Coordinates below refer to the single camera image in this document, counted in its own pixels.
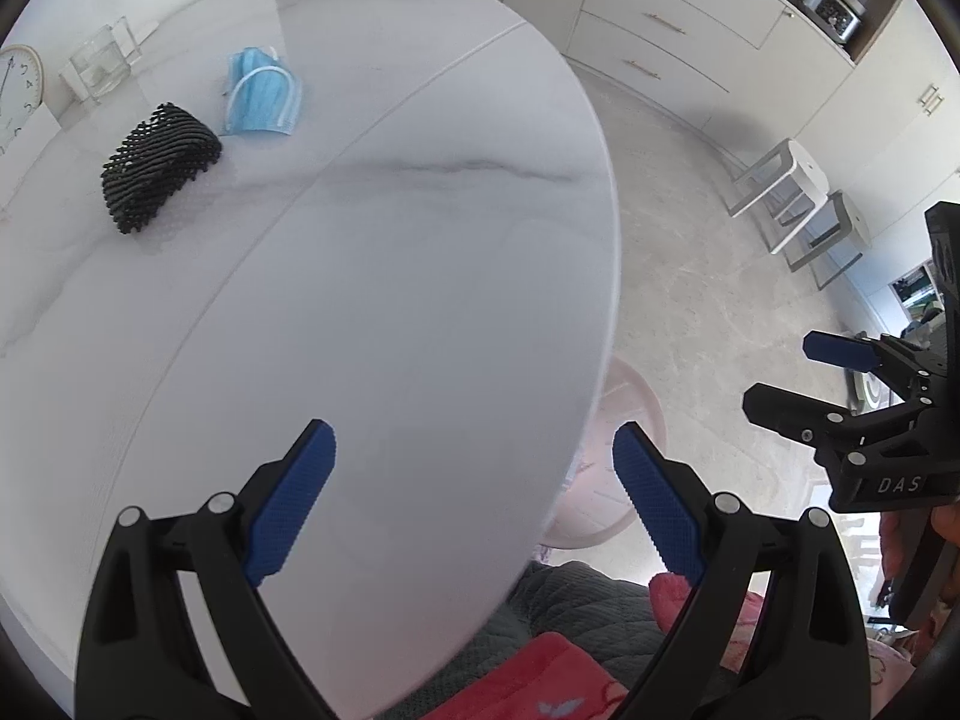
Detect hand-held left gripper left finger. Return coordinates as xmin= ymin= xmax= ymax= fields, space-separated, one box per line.
xmin=75 ymin=420 xmax=338 ymax=720

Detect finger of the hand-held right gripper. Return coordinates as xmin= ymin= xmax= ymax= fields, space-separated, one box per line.
xmin=801 ymin=328 xmax=940 ymax=392
xmin=741 ymin=381 xmax=940 ymax=460

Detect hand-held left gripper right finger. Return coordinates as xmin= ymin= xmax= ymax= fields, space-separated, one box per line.
xmin=611 ymin=421 xmax=875 ymax=720

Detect pink waste basket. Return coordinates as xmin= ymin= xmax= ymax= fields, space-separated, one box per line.
xmin=540 ymin=356 xmax=668 ymax=548

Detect grey plastic stool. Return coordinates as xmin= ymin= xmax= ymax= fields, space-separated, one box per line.
xmin=786 ymin=191 xmax=872 ymax=290

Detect person's quilted grey pants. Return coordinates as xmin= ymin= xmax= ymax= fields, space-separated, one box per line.
xmin=390 ymin=561 xmax=680 ymax=720

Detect white plastic stool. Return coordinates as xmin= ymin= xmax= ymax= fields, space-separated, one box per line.
xmin=731 ymin=139 xmax=830 ymax=253

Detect silver toaster oven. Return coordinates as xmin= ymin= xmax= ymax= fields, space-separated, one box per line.
xmin=795 ymin=0 xmax=868 ymax=44

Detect white drawer cabinet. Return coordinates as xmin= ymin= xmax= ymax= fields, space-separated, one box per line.
xmin=562 ymin=0 xmax=790 ymax=137

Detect black foam mesh sleeve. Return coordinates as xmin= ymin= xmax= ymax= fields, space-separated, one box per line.
xmin=101 ymin=101 xmax=224 ymax=236

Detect blue face mask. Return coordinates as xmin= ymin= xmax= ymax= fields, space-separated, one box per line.
xmin=223 ymin=47 xmax=307 ymax=138

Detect clear glass container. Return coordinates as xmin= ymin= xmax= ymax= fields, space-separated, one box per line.
xmin=60 ymin=15 xmax=145 ymax=103

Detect open wall shelf unit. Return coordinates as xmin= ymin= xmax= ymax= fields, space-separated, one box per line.
xmin=889 ymin=264 xmax=938 ymax=325

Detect round wall clock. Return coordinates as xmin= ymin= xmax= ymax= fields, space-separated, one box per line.
xmin=0 ymin=45 xmax=48 ymax=155

